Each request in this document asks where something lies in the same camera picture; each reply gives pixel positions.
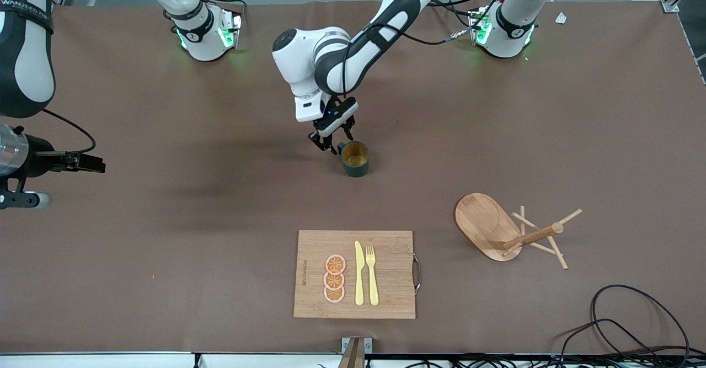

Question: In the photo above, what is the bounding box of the brown table cover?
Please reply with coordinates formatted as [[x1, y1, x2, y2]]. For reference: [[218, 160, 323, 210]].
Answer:
[[0, 0, 706, 355]]

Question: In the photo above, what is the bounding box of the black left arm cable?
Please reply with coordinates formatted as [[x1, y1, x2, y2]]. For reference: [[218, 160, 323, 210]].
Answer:
[[339, 0, 502, 99]]

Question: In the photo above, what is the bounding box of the brown camera post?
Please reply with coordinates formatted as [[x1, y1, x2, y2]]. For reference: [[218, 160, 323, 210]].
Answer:
[[338, 339, 366, 368]]

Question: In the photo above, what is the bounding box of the yellow plastic fork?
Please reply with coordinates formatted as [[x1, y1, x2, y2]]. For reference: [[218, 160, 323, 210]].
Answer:
[[366, 245, 380, 306]]

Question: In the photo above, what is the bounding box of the white table edge rail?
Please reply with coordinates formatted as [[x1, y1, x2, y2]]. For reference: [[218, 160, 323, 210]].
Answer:
[[0, 351, 341, 368]]

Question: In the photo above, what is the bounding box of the wooden cup rack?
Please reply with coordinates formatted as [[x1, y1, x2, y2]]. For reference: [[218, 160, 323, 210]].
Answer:
[[454, 193, 583, 270]]

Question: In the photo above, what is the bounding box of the metal mounting bracket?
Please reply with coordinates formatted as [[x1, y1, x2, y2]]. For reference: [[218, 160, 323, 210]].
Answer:
[[341, 337, 373, 355]]

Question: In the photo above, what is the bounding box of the black base power cable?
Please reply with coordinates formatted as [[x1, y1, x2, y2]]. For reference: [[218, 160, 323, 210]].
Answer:
[[427, 0, 475, 30]]

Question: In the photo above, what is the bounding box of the yellow plastic knife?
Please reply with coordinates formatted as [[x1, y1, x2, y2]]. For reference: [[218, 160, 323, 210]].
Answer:
[[355, 241, 366, 306]]

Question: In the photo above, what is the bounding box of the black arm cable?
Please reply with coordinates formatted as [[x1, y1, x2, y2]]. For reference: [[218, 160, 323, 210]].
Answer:
[[43, 109, 97, 154], [339, 0, 502, 99]]

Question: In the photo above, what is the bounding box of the bamboo cutting board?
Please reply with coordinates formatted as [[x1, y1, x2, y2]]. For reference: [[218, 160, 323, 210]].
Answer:
[[293, 230, 422, 320]]

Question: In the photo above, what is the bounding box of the thin black floor cable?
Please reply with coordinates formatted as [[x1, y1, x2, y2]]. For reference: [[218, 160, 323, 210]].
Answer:
[[554, 318, 671, 368]]

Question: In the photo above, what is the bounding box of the black looped floor cable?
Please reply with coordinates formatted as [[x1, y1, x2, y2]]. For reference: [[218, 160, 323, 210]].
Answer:
[[590, 284, 691, 360]]

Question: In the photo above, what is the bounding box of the dark green cup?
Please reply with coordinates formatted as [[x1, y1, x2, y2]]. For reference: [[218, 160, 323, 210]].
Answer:
[[338, 141, 370, 178]]

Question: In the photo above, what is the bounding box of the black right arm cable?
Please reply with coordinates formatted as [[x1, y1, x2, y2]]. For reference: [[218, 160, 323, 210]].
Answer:
[[43, 109, 97, 154]]

